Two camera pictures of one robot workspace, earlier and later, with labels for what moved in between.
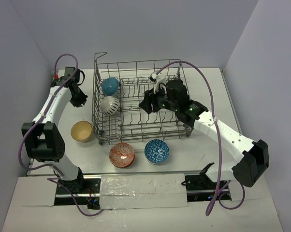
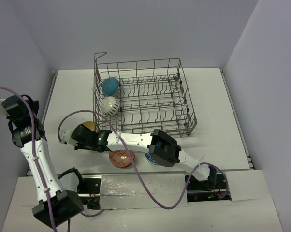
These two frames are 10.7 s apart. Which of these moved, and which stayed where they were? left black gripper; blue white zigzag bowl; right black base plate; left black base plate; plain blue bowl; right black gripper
Moved: right black gripper; left black gripper
Stayed: blue white zigzag bowl; right black base plate; left black base plate; plain blue bowl
